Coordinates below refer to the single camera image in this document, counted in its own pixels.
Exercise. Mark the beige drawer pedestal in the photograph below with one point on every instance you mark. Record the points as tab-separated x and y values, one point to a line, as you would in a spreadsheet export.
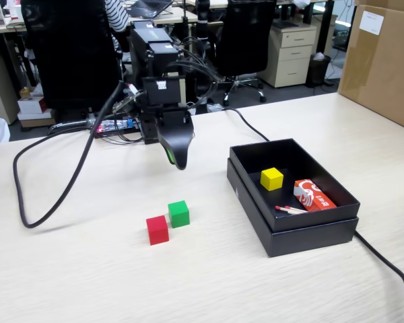
289	57
182	91

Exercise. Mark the white red carton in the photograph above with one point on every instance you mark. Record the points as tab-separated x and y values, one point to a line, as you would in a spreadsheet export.
32	105

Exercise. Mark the large black office chair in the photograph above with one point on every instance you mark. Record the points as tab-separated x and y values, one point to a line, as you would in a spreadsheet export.
70	50

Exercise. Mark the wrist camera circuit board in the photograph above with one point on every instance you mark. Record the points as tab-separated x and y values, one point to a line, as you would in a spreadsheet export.
124	104

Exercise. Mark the beige office desk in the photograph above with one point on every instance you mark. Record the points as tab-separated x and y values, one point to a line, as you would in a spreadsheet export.
0	28
175	17

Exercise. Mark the black chair chrome base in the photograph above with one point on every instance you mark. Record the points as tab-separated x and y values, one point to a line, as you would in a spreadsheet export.
245	37

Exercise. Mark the beige side cabinet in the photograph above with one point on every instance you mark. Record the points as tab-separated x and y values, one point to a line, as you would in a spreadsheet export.
0	84

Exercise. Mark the red wooden cube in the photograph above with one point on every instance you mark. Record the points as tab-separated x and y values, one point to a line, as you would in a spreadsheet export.
157	232

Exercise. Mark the black trash bin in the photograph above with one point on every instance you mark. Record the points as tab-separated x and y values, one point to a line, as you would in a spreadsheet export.
318	70

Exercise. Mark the yellow wooden cube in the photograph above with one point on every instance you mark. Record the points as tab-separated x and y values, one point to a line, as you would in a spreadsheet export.
272	180

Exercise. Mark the person in striped shirt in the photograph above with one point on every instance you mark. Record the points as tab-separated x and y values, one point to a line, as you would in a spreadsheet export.
116	17

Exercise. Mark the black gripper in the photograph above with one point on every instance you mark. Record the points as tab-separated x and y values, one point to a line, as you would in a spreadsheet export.
176	119

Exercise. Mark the black vertical pole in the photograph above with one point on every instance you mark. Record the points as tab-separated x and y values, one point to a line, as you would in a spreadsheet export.
202	13

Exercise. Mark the dark open laptop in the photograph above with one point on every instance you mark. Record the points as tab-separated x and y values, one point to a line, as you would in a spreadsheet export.
148	6

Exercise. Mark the black cardboard box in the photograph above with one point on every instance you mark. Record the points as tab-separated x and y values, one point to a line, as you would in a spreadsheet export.
289	158

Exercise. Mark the flat brown carton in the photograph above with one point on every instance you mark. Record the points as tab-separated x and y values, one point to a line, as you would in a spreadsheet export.
37	121

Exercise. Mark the red white matchbox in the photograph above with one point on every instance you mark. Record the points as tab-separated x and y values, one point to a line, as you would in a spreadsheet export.
313	196

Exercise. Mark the large brown cardboard carton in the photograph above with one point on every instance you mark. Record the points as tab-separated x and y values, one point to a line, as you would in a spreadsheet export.
384	67

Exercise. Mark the controller board with LEDs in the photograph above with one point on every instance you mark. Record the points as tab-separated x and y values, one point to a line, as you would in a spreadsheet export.
118	125

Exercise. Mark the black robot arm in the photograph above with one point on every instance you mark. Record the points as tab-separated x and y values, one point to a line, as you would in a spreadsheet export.
155	57

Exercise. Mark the red-tipped wooden match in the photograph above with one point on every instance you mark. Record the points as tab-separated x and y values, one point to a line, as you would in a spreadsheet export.
286	207
277	208

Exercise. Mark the black box lid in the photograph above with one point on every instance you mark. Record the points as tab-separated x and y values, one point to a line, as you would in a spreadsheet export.
306	242

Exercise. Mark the green wooden cube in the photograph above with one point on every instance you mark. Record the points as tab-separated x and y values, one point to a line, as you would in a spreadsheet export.
179	215

